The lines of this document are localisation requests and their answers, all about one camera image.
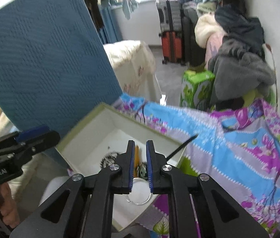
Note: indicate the left hand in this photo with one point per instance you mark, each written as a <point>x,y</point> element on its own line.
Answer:
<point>8,208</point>

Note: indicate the white cardboard box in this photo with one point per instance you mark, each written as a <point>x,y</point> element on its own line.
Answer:
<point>95,142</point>

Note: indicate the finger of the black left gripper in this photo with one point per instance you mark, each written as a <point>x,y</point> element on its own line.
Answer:
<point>32,133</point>
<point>38,143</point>

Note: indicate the orange gourd ornament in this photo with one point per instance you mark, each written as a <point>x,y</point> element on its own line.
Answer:
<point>136,161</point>

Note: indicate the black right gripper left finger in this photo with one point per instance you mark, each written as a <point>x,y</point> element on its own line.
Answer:
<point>82,206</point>

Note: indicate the colourful floral cloth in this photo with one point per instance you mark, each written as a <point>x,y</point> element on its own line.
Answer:
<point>239,149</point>

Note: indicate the silver bangle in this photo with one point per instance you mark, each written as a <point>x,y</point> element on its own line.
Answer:
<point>140,193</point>

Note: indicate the cream fluffy garment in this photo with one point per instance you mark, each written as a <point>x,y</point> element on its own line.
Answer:
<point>205,27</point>

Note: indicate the grey black suitcase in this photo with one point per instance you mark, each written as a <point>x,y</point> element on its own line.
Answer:
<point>169,12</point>

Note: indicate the red suitcase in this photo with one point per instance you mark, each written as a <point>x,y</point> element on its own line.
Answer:
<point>171,42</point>

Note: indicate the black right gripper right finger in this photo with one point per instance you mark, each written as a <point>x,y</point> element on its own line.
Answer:
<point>198,206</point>

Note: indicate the green cardboard box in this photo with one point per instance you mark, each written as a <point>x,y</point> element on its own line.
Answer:
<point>196,89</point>

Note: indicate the dark blue garment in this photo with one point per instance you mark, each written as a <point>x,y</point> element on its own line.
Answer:
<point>247,30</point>

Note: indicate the cream lace covered table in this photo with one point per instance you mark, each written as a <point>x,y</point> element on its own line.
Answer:
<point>135,68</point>

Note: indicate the grey fleece garment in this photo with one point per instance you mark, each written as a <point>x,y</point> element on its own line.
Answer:
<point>238,71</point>

